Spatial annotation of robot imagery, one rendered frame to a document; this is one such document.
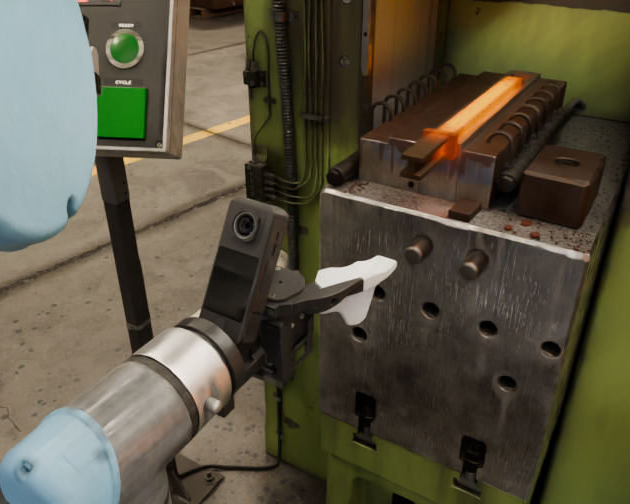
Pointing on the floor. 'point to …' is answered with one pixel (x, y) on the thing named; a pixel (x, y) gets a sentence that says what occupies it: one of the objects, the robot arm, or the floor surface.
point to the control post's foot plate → (207, 482)
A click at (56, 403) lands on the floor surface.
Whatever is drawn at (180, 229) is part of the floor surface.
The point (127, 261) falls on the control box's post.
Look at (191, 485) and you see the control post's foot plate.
